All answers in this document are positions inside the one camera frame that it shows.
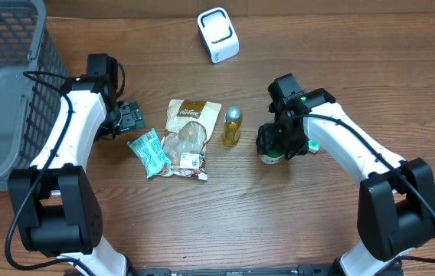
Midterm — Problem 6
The teal snack packet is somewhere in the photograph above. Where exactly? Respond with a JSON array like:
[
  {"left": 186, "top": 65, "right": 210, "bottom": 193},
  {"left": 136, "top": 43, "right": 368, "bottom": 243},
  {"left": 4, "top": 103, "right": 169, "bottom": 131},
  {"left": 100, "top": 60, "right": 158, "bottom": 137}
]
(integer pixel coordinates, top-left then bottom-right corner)
[{"left": 127, "top": 128, "right": 172, "bottom": 179}]

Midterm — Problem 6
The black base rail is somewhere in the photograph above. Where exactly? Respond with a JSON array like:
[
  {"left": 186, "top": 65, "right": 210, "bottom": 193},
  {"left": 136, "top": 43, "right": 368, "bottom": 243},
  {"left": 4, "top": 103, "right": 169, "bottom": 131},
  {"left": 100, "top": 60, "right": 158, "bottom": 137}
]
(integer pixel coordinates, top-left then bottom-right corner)
[{"left": 64, "top": 263, "right": 405, "bottom": 276}]

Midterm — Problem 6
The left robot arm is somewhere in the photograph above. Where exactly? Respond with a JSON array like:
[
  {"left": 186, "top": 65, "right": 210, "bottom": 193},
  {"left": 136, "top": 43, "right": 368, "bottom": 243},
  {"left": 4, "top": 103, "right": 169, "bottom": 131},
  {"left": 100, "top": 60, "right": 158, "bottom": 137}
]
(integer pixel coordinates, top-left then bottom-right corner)
[{"left": 5, "top": 54, "right": 139, "bottom": 275}]

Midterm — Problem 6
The green lid white jar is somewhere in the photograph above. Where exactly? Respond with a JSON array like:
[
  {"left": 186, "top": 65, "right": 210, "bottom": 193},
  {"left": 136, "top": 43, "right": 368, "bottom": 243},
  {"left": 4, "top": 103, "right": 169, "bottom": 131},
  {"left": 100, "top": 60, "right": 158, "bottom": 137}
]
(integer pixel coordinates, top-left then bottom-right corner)
[{"left": 258, "top": 151, "right": 284, "bottom": 165}]

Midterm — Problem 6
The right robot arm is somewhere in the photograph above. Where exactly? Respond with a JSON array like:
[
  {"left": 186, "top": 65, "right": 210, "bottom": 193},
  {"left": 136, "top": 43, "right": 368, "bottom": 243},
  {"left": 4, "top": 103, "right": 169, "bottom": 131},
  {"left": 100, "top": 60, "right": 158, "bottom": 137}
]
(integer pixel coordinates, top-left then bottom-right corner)
[{"left": 256, "top": 74, "right": 435, "bottom": 275}]

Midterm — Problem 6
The yellow dish soap bottle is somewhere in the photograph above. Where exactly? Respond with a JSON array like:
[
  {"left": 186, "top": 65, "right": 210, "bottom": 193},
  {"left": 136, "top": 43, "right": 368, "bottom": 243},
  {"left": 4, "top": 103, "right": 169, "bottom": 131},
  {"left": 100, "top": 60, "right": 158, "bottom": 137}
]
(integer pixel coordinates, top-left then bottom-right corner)
[{"left": 222, "top": 106, "right": 243, "bottom": 146}]

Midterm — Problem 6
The white barcode scanner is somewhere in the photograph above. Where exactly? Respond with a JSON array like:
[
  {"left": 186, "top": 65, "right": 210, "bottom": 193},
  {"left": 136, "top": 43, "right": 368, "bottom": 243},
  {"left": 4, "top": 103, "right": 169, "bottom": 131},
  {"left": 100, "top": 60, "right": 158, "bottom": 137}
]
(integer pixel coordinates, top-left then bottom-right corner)
[{"left": 197, "top": 7, "right": 240, "bottom": 64}]

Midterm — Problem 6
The brown Pantene sachet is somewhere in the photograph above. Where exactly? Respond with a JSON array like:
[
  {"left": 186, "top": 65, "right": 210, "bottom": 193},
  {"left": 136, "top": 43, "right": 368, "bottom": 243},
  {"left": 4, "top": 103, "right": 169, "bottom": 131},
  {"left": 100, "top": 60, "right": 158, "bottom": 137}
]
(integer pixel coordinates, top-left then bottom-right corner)
[{"left": 162, "top": 99, "right": 221, "bottom": 181}]

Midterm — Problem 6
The teal Kleenex tissue pack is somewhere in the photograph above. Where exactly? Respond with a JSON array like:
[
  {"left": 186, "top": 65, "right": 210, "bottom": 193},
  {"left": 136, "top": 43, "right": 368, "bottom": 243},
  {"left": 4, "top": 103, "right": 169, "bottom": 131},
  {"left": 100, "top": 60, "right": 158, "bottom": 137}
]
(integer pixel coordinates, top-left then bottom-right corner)
[{"left": 308, "top": 140, "right": 321, "bottom": 154}]

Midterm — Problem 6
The grey plastic mesh basket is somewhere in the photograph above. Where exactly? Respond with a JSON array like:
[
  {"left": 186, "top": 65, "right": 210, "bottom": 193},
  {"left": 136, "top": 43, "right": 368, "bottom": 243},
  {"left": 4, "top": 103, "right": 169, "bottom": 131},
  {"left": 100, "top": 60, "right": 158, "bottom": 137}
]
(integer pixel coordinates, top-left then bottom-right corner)
[{"left": 0, "top": 0, "right": 69, "bottom": 191}]

